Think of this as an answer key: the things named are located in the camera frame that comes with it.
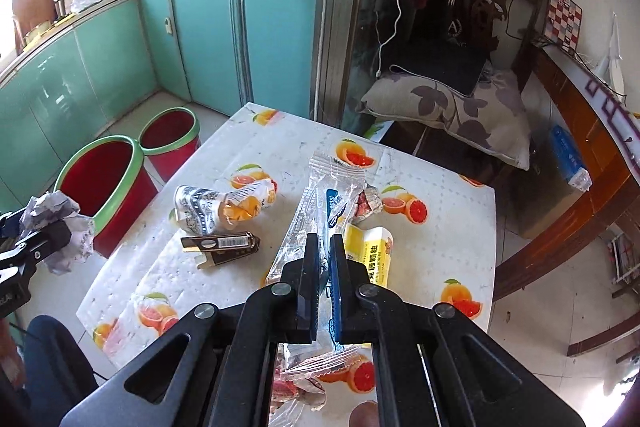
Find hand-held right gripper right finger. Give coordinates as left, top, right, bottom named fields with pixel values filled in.
left=329, top=233, right=586, bottom=427

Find metal sliding door frame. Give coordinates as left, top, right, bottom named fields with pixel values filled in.
left=314, top=0, right=372, bottom=128

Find orange print tablecloth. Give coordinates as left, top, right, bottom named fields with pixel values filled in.
left=76, top=103, right=497, bottom=427

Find silver red wrapper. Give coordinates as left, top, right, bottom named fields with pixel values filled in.
left=350, top=183, right=384, bottom=226

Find teal kitchen cabinets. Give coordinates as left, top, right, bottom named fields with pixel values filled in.
left=0, top=0, right=321, bottom=208

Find red white checkered board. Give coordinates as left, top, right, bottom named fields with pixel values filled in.
left=542, top=0, right=584, bottom=54

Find white wire rack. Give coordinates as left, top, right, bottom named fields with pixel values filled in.
left=606, top=231, right=640, bottom=299

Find clear wrapper with blue label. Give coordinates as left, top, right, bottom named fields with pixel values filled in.
left=307, top=152, right=369, bottom=260

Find blue patterned paper cup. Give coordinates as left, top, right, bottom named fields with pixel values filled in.
left=173, top=184, right=227, bottom=236

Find grey white paper ball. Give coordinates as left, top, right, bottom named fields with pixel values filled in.
left=20, top=191, right=96, bottom=276

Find yellow cardboard box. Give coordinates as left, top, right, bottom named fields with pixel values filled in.
left=344, top=225, right=395, bottom=289

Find large red bin green rim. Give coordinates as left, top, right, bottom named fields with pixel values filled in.
left=53, top=135, right=160, bottom=259

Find black bag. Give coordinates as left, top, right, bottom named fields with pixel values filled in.
left=389, top=38, right=494, bottom=98

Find brown cigarette box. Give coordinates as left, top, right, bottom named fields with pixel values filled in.
left=180, top=231, right=262, bottom=271

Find orange yellow wrapper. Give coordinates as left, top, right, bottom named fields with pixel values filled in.
left=222, top=179, right=279, bottom=228

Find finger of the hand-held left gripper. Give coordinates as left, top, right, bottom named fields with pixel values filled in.
left=0, top=209, right=25, bottom=239
left=0, top=219, right=74, bottom=280

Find floral pillow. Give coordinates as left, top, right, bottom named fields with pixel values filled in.
left=356, top=65, right=533, bottom=171

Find long clear plastic wrapper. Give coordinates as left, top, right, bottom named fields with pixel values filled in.
left=264, top=186, right=315, bottom=286

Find clear wrapper red zigzag edge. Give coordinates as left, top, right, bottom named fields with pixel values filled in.
left=271, top=341, right=377, bottom=414

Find green white box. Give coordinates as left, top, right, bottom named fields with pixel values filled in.
left=364, top=120, right=397, bottom=144

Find small red bin green rim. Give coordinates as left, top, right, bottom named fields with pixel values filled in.
left=138, top=107, right=202, bottom=184

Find blue tissue pack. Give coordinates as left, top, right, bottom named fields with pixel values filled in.
left=549, top=124, right=593, bottom=192

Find wooden bench frame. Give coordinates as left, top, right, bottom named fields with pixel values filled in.
left=491, top=43, right=640, bottom=304

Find person's leg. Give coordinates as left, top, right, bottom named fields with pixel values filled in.
left=22, top=315, right=99, bottom=410

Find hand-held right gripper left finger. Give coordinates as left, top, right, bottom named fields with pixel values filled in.
left=60, top=233, right=321, bottom=427

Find white cable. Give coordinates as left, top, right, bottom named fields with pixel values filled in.
left=376, top=0, right=417, bottom=78

